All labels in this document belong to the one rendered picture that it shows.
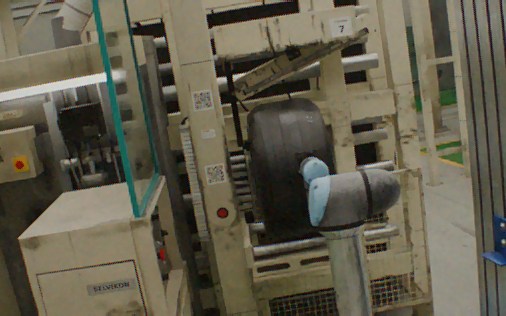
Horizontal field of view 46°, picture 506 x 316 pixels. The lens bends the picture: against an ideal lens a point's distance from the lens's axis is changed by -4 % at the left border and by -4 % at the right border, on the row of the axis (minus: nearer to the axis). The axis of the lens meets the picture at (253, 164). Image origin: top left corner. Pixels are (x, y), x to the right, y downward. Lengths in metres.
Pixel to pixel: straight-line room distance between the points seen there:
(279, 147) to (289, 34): 0.59
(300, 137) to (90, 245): 0.87
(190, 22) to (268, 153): 0.57
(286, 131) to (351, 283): 0.88
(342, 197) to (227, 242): 1.06
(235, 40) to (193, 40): 0.31
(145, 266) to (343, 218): 0.64
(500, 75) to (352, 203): 0.48
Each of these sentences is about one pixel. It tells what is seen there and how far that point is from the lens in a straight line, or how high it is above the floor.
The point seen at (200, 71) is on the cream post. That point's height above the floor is 1.62.
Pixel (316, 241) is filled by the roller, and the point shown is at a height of 0.90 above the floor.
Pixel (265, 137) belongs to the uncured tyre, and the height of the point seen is 1.35.
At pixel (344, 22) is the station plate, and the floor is 1.72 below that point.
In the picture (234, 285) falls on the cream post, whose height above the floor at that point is 0.75.
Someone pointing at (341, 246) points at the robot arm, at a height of 1.19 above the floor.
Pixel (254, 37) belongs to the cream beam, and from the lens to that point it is 2.62.
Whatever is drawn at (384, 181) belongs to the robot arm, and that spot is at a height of 1.33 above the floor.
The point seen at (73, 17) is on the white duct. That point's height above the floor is 1.93.
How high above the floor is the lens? 1.73
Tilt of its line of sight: 12 degrees down
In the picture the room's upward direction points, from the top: 9 degrees counter-clockwise
